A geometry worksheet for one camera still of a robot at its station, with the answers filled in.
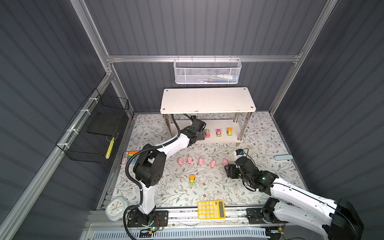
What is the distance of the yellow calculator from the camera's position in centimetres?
75

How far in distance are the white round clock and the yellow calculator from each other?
39 centimetres

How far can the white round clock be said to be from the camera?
74 centimetres
